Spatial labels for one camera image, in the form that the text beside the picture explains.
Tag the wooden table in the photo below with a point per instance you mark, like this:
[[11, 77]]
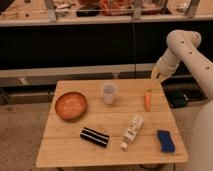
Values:
[[62, 146]]

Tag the orange carrot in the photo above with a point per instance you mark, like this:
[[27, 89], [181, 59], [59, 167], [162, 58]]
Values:
[[147, 100]]

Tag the blue sponge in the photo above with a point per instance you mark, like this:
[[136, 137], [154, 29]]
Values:
[[167, 144]]

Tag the long workbench shelf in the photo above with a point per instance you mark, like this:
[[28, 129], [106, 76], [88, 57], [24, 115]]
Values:
[[61, 12]]

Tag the white plastic bottle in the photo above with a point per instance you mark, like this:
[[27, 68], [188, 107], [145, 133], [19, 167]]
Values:
[[131, 131]]

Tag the black striped box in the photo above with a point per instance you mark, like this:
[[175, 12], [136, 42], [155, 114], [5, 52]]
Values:
[[94, 137]]

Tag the black bag on floor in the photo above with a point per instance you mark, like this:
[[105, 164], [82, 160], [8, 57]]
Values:
[[181, 98]]

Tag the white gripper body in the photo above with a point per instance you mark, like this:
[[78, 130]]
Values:
[[167, 65]]

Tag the translucent plastic cup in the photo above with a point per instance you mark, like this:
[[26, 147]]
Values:
[[109, 92]]

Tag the orange bowl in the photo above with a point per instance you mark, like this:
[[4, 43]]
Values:
[[71, 106]]

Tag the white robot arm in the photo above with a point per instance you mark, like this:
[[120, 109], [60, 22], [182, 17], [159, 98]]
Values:
[[182, 47]]

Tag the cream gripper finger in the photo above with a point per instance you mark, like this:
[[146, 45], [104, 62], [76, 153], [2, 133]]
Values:
[[154, 73], [161, 78]]

